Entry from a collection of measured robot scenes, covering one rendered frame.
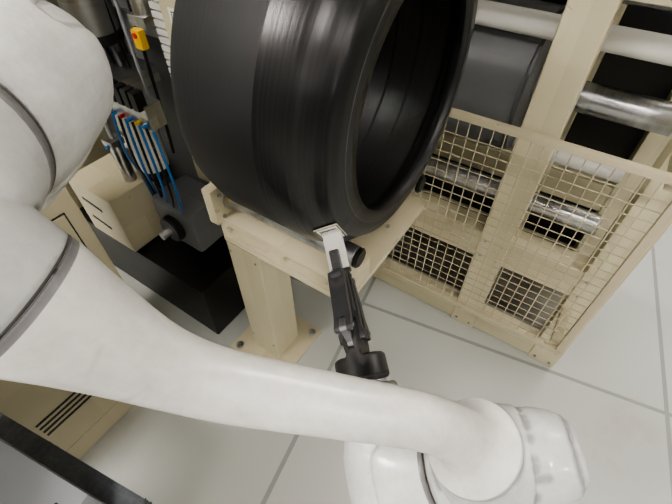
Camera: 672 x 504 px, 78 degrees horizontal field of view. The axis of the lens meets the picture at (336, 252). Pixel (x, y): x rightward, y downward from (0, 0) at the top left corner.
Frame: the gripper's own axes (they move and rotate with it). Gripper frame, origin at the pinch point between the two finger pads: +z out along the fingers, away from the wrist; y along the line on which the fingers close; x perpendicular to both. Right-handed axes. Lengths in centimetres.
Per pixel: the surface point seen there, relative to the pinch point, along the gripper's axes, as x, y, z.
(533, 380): 39, 122, -30
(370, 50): 13.8, -20.3, 15.9
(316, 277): -10.2, 22.0, 3.7
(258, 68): 0.8, -23.8, 16.3
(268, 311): -42, 69, 11
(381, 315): -12, 118, 9
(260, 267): -34, 49, 20
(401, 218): 10.2, 37.8, 17.3
